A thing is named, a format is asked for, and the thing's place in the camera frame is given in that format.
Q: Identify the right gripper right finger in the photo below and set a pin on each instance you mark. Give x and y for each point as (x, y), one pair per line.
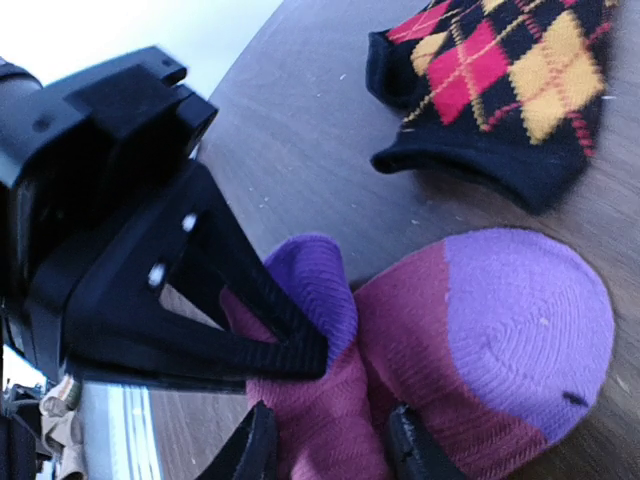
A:
(413, 452)

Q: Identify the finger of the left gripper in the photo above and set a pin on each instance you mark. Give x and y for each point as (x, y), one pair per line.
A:
(168, 292)

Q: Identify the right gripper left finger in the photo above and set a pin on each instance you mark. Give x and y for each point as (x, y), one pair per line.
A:
(250, 453)

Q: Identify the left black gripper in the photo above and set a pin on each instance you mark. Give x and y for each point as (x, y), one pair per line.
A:
(73, 150)

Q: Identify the maroon purple orange sock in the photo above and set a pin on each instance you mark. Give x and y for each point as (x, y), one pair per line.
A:
(500, 339)

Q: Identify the black argyle sock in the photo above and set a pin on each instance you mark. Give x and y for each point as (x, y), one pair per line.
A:
(507, 94)

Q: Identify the front aluminium rail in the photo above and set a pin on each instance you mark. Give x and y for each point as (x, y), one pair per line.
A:
(118, 432)

